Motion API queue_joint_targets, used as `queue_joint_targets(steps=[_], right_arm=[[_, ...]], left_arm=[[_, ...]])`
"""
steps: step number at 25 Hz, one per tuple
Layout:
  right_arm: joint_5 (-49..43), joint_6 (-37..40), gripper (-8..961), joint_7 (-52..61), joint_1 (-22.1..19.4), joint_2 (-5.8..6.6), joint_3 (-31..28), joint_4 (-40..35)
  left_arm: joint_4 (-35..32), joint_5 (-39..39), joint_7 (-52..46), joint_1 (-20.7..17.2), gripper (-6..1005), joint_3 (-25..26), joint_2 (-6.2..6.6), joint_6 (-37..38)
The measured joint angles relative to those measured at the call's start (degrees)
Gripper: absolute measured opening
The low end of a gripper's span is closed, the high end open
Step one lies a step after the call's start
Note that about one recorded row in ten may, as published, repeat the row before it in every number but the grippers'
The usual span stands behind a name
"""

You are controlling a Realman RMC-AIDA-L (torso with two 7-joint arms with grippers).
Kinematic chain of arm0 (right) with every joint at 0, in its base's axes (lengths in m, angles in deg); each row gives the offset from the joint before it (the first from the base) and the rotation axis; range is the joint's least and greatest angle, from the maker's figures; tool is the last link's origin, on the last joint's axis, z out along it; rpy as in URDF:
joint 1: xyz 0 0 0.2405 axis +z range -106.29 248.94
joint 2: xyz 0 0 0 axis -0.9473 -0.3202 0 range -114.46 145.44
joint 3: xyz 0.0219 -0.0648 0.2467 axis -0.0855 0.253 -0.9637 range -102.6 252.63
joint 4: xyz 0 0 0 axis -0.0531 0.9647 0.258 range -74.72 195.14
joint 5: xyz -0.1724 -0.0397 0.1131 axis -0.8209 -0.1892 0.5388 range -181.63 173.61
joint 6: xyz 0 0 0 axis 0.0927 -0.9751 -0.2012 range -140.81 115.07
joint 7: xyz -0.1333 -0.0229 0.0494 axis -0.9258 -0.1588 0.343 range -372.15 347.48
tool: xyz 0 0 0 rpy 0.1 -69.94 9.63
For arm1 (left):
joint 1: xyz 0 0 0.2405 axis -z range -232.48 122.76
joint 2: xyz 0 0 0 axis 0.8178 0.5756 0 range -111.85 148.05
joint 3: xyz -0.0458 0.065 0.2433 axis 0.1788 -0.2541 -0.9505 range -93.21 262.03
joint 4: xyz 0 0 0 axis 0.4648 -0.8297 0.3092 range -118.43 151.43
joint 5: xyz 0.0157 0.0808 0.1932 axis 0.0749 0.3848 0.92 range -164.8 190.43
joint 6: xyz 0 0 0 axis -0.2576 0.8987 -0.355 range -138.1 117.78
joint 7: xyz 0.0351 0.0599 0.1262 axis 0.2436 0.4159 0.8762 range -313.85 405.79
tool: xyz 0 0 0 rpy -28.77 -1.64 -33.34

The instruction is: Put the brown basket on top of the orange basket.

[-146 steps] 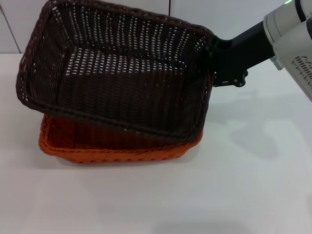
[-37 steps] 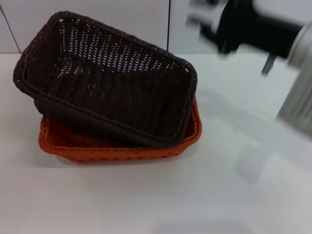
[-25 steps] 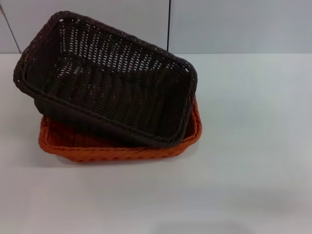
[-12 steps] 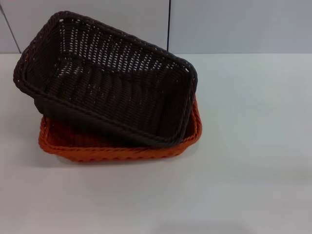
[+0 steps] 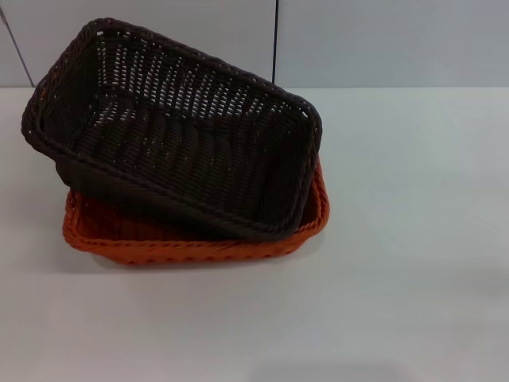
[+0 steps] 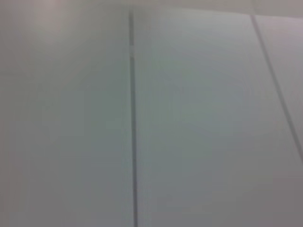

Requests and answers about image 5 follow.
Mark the orange woven plastic basket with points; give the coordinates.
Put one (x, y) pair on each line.
(199, 250)

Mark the dark brown woven plastic basket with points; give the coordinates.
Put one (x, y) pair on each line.
(179, 139)

